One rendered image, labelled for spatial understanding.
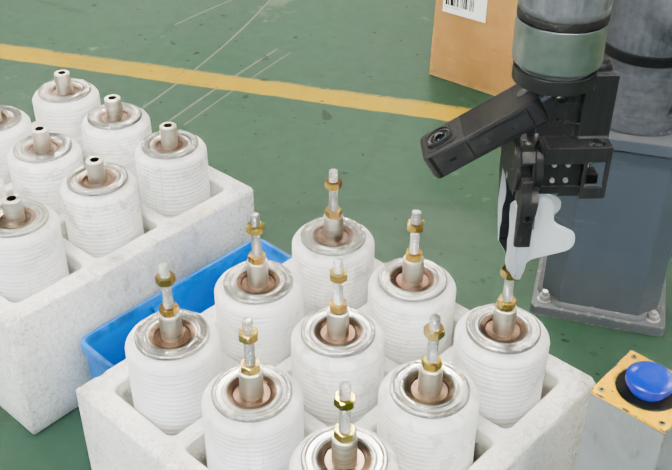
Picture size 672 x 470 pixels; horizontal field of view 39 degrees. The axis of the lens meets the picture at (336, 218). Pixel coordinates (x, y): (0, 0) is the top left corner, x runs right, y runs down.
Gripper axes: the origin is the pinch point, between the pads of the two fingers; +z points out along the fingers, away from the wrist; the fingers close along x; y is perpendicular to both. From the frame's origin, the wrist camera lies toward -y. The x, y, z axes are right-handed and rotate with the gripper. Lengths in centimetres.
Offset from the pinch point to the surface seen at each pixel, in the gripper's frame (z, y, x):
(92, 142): 11, -48, 43
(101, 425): 18.8, -40.6, -3.0
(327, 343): 9.2, -17.3, -1.9
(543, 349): 9.8, 4.3, -2.7
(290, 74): 35, -22, 111
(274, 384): 9.2, -22.4, -7.5
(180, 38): 35, -47, 130
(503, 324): 7.8, 0.3, -1.1
